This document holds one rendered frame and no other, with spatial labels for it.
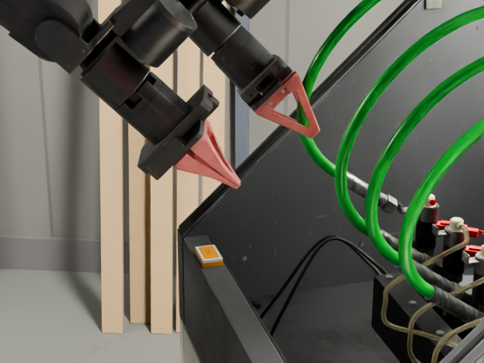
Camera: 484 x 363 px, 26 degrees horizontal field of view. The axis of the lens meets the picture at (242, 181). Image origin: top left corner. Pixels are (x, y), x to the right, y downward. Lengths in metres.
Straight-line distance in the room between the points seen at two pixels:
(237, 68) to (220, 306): 0.35
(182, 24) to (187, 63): 2.07
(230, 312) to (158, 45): 0.47
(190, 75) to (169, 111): 2.04
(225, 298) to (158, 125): 0.42
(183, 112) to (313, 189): 0.60
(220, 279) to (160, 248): 1.71
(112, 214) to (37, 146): 0.49
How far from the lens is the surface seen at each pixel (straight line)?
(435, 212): 1.37
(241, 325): 1.38
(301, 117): 1.27
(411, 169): 1.72
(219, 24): 1.24
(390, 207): 1.35
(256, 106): 1.23
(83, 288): 3.58
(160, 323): 3.27
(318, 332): 1.61
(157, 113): 1.09
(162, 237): 3.19
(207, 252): 1.55
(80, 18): 1.08
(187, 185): 3.17
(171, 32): 1.06
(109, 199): 3.19
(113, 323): 3.29
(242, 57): 1.24
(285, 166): 1.63
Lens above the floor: 1.62
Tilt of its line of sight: 21 degrees down
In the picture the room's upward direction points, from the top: straight up
